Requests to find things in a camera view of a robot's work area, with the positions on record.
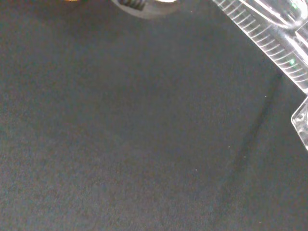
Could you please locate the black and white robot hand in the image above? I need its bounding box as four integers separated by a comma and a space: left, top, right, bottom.
110, 0, 181, 20

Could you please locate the black bench cloth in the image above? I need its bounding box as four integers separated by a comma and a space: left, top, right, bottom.
0, 0, 308, 231

